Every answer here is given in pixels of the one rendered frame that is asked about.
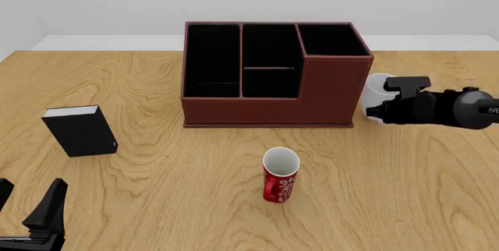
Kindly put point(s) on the red-brown desk caddy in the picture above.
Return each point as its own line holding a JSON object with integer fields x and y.
{"x": 331, "y": 93}

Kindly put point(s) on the small plate on stalk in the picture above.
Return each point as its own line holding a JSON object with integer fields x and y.
{"x": 407, "y": 83}

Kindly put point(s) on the white mug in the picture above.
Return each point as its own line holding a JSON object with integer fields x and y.
{"x": 372, "y": 96}

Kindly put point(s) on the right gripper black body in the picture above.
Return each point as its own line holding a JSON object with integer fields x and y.
{"x": 407, "y": 110}

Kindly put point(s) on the black book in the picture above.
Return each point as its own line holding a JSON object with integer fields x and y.
{"x": 80, "y": 134}

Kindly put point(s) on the red patterned mug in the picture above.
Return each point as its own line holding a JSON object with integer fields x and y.
{"x": 281, "y": 186}

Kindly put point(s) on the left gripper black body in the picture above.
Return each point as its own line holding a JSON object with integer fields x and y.
{"x": 27, "y": 244}

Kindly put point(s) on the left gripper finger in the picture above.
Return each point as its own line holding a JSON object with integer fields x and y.
{"x": 48, "y": 210}
{"x": 4, "y": 192}

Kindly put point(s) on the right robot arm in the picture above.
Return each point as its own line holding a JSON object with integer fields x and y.
{"x": 468, "y": 110}

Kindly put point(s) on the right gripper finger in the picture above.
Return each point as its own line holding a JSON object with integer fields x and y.
{"x": 375, "y": 111}

